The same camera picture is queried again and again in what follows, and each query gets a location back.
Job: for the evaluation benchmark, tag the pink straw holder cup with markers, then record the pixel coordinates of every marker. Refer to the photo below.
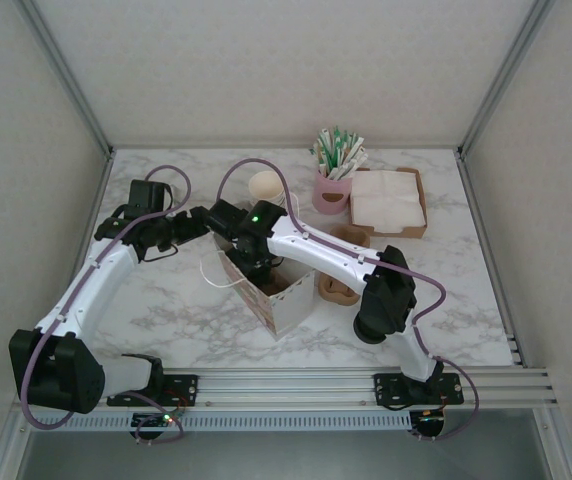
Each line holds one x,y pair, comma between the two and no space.
331,200

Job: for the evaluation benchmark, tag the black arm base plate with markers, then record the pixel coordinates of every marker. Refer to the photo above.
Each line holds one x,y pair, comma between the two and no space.
391,390
183,390

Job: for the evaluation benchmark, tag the brown cardboard napkin tray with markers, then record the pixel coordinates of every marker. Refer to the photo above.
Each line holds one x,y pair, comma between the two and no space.
396,232

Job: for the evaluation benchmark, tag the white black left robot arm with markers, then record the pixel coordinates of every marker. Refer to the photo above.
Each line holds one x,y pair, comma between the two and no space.
81,300

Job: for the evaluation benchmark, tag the circuit board with lights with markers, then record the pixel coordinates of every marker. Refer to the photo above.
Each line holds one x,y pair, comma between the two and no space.
166,415
428,417

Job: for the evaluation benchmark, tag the aluminium frame leg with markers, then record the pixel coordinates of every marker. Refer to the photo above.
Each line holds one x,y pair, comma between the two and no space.
6,450
548,450

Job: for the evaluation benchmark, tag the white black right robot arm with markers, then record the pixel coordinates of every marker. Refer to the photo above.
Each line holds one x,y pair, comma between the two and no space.
326,250

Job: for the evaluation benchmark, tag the paper wrapped stirrer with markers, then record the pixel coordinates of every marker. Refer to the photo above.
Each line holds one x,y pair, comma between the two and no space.
351,162

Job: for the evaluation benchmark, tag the wide aluminium mounting rail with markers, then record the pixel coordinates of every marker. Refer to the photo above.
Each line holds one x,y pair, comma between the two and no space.
286,387

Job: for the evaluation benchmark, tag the green white wrapped straw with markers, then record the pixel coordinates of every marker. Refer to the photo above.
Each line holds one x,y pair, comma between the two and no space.
343,150
336,147
327,150
350,154
318,160

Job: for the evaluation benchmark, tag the aluminium frame post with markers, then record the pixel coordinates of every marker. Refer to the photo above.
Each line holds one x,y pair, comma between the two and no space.
68,75
506,75

